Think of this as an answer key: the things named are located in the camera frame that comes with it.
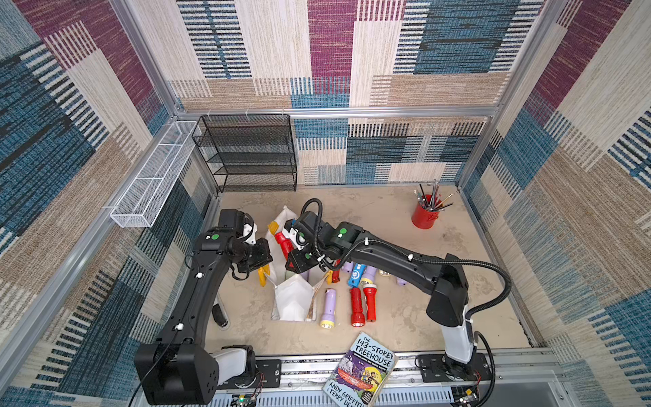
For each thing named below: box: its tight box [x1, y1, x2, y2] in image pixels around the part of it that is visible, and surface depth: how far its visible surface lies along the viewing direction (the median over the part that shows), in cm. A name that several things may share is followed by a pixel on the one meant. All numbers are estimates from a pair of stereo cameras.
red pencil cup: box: [411, 194, 444, 230], surface depth 104 cm
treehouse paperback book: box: [322, 331, 399, 407], surface depth 73 cm
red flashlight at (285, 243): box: [274, 231, 295, 261], surface depth 76 cm
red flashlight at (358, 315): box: [349, 287, 366, 328], surface depth 85 cm
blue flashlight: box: [347, 262, 368, 289], surface depth 91 cm
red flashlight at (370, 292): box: [362, 284, 379, 323], surface depth 87 cm
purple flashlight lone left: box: [320, 288, 337, 329], surface depth 84 cm
